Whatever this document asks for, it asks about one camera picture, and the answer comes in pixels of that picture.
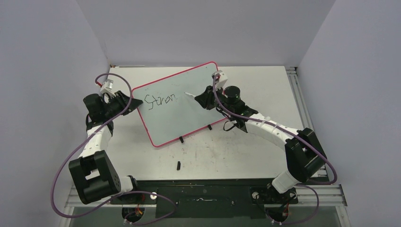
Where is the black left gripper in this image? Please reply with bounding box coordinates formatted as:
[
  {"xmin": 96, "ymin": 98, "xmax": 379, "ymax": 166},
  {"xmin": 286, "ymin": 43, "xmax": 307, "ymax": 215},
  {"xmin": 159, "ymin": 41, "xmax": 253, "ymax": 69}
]
[{"xmin": 103, "ymin": 91, "xmax": 142, "ymax": 119}]

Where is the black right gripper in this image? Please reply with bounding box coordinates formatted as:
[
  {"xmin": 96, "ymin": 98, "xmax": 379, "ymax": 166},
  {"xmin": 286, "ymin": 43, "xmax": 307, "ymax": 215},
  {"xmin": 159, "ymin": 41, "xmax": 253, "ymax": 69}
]
[{"xmin": 195, "ymin": 84, "xmax": 233, "ymax": 116}]

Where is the pink framed whiteboard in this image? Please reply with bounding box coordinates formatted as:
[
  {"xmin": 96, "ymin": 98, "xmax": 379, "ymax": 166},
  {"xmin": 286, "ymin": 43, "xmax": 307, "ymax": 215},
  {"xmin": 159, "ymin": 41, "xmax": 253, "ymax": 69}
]
[{"xmin": 132, "ymin": 61, "xmax": 224, "ymax": 147}]

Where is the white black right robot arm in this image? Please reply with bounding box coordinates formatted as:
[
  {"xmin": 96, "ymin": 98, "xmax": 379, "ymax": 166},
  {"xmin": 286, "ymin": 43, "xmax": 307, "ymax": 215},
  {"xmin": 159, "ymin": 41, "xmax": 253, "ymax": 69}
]
[{"xmin": 194, "ymin": 86, "xmax": 327, "ymax": 202}]

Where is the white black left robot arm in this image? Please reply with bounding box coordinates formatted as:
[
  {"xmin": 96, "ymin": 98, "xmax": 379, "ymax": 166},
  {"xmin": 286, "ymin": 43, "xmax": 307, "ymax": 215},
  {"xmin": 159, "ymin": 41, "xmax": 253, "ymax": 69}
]
[{"xmin": 69, "ymin": 91, "xmax": 143, "ymax": 204}]

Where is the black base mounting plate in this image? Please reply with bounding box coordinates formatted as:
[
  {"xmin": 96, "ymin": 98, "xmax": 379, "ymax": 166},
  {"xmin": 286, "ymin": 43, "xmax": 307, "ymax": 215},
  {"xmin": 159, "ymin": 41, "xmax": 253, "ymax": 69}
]
[{"xmin": 110, "ymin": 178, "xmax": 301, "ymax": 219}]

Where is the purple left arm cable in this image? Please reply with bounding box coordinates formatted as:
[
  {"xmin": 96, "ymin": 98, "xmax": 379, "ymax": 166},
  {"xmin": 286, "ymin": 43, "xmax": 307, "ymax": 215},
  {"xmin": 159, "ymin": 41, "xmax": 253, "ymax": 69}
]
[{"xmin": 50, "ymin": 73, "xmax": 178, "ymax": 226}]

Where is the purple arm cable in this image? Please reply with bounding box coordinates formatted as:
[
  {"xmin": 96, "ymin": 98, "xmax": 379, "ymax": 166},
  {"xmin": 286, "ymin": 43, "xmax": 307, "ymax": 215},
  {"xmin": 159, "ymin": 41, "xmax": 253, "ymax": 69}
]
[
  {"xmin": 50, "ymin": 73, "xmax": 178, "ymax": 226},
  {"xmin": 212, "ymin": 75, "xmax": 338, "ymax": 225}
]

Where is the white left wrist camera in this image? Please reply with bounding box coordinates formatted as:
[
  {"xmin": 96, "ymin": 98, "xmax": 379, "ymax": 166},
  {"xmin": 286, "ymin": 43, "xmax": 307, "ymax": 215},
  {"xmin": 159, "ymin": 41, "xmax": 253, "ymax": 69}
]
[{"xmin": 100, "ymin": 79, "xmax": 114, "ymax": 97}]

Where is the aluminium rail right side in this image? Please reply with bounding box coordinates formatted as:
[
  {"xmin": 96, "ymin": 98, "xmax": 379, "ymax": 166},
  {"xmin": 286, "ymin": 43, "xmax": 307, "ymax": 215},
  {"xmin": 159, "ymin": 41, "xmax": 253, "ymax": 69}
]
[{"xmin": 285, "ymin": 66, "xmax": 328, "ymax": 177}]

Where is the aluminium rail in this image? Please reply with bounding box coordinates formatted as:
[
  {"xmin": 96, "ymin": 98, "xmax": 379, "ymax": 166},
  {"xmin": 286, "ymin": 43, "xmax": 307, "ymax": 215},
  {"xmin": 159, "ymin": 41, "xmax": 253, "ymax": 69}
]
[
  {"xmin": 285, "ymin": 66, "xmax": 328, "ymax": 177},
  {"xmin": 64, "ymin": 185, "xmax": 348, "ymax": 207}
]

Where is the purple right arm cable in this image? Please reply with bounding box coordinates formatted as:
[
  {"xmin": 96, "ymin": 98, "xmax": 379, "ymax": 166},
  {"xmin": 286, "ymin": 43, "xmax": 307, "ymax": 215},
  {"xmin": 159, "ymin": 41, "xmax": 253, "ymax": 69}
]
[{"xmin": 212, "ymin": 75, "xmax": 338, "ymax": 225}]

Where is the aluminium front rail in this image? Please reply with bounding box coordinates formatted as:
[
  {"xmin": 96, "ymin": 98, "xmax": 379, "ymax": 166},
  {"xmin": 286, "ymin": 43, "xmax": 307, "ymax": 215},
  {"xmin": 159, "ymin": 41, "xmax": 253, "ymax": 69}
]
[{"xmin": 64, "ymin": 185, "xmax": 348, "ymax": 207}]

